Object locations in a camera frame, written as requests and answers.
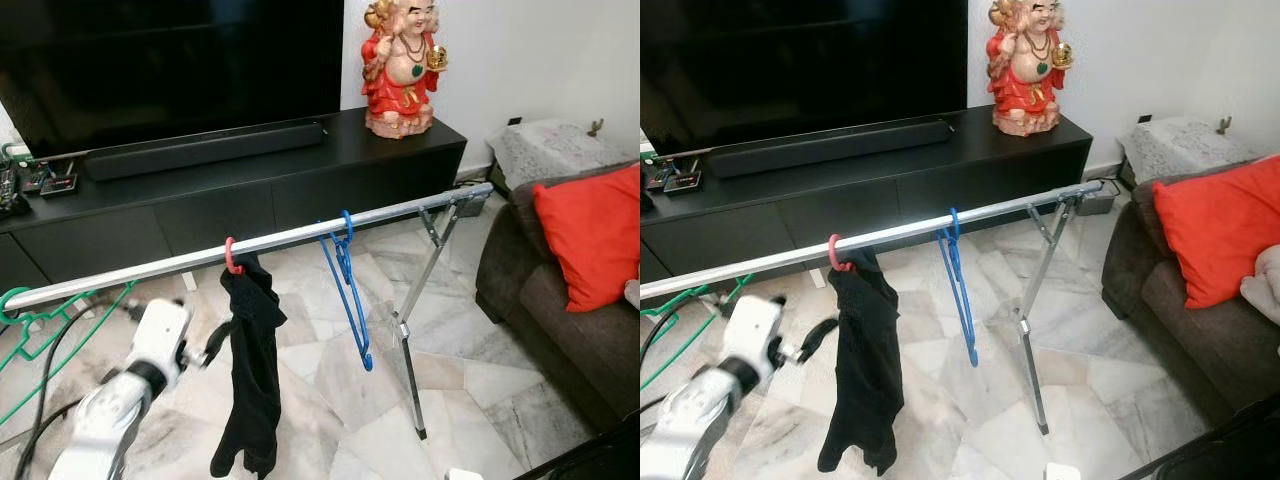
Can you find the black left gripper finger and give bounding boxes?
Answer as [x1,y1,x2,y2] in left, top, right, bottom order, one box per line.
[803,315,841,363]
[205,320,237,366]

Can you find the navy shirt white print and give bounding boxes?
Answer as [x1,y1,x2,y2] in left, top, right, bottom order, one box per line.
[817,248,906,476]
[210,252,289,479]

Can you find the green plastic hanger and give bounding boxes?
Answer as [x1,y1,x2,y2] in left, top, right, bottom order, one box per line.
[640,275,753,391]
[0,280,139,431]

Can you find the blue plastic hanger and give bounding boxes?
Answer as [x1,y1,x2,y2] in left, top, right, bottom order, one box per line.
[936,208,981,367]
[318,210,375,373]

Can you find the black TV cabinet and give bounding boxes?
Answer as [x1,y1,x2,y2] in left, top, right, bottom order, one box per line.
[0,107,468,296]
[640,103,1093,286]

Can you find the black soundbar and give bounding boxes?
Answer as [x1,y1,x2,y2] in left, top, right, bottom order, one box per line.
[83,122,328,183]
[706,118,953,179]

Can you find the black electronic gadgets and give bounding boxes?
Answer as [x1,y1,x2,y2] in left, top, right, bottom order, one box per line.
[640,150,703,196]
[0,145,81,221]

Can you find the black folding chair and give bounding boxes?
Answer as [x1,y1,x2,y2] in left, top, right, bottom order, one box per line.
[1120,405,1280,480]
[515,415,641,480]

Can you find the red cushion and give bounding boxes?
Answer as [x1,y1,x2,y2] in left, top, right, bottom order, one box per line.
[532,165,641,314]
[1152,155,1280,311]

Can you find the dark sofa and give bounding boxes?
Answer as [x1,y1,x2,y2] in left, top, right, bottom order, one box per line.
[475,160,641,433]
[1100,155,1280,429]

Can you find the black television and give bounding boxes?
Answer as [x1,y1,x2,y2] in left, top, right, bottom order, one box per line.
[0,0,346,161]
[640,0,969,156]

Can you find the red laughing Buddha statue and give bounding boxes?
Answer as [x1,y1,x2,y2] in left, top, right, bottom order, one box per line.
[360,0,450,139]
[987,0,1076,137]

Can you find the lace covered side table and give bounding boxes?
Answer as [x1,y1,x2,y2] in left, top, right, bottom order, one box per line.
[1115,115,1256,186]
[487,118,626,191]

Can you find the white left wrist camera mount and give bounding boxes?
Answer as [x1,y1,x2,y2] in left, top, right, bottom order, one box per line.
[132,298,193,389]
[728,295,791,386]

